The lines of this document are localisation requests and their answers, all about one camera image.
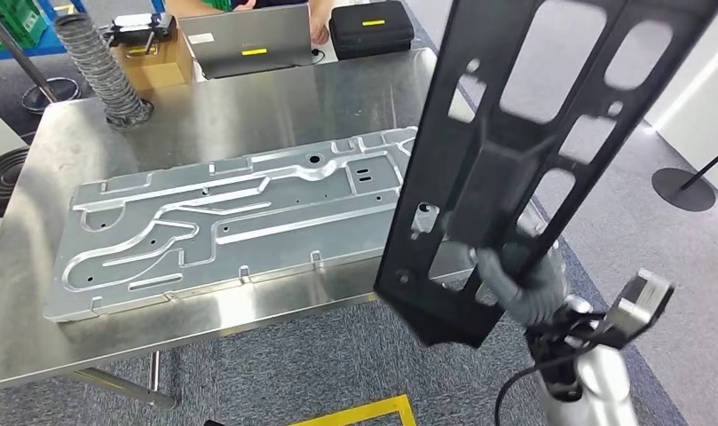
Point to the machined aluminium fixture plate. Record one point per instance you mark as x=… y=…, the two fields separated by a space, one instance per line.
x=247 y=235

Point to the green plastic crate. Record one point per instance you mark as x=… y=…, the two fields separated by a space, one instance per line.
x=11 y=20

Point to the grey laptop with yellow sticker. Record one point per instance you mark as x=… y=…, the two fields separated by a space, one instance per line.
x=247 y=35

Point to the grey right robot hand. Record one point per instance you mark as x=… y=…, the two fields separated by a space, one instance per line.
x=535 y=300

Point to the brown cardboard box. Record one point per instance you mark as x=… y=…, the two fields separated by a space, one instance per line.
x=158 y=70

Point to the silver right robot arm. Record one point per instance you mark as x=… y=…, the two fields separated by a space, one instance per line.
x=605 y=376

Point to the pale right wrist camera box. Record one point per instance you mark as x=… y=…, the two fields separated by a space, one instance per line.
x=638 y=300

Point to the black zip case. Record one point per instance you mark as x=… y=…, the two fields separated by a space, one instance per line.
x=370 y=35

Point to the grey stanchion with round base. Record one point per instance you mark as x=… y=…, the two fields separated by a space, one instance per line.
x=47 y=100
x=682 y=191

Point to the black and white device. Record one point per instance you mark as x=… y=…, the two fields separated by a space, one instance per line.
x=135 y=26

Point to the blue metal frame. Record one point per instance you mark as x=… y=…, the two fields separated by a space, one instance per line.
x=17 y=52

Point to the yellow floor tape square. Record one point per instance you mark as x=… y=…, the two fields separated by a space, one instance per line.
x=364 y=411

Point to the stainless steel workbench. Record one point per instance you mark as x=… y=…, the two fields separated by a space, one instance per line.
x=247 y=112

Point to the black round stool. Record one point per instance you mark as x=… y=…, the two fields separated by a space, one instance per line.
x=0 y=182

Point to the black plastic panel part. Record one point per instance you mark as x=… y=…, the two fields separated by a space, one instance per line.
x=447 y=176

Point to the person's hand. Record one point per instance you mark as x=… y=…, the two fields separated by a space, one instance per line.
x=320 y=29

